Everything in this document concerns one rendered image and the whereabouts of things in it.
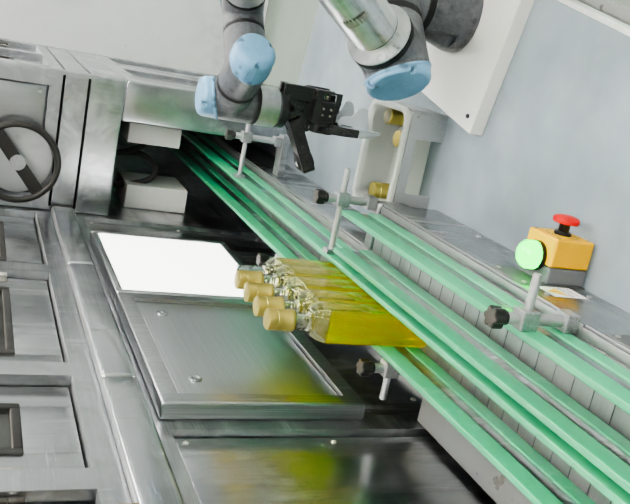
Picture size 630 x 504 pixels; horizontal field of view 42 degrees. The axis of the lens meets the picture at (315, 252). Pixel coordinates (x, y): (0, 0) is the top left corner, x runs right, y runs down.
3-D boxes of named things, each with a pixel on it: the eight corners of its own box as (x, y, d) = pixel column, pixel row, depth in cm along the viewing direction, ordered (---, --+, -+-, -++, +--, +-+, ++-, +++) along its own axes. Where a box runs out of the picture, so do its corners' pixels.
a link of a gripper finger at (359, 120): (388, 113, 160) (342, 104, 158) (381, 143, 161) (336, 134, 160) (385, 110, 163) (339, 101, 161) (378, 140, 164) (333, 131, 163)
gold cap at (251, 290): (265, 299, 144) (241, 297, 142) (269, 280, 143) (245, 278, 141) (271, 307, 140) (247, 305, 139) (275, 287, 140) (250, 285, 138)
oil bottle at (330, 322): (410, 336, 144) (297, 331, 136) (417, 306, 143) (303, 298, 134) (425, 349, 139) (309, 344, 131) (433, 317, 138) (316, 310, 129)
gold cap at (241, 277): (255, 286, 149) (232, 285, 147) (259, 268, 148) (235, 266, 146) (261, 293, 146) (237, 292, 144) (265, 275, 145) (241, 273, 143)
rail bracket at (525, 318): (562, 325, 109) (477, 320, 104) (577, 273, 107) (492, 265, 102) (582, 337, 106) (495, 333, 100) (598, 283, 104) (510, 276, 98)
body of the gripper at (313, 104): (347, 95, 158) (288, 85, 153) (337, 139, 160) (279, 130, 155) (332, 89, 164) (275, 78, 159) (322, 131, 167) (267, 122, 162)
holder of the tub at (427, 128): (381, 225, 185) (350, 221, 182) (409, 103, 178) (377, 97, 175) (417, 248, 170) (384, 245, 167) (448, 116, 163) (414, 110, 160)
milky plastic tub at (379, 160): (384, 202, 184) (349, 197, 180) (407, 101, 178) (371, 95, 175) (421, 223, 168) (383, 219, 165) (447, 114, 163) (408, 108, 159)
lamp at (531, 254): (524, 264, 126) (508, 262, 124) (532, 236, 125) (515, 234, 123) (542, 274, 122) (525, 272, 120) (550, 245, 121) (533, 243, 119)
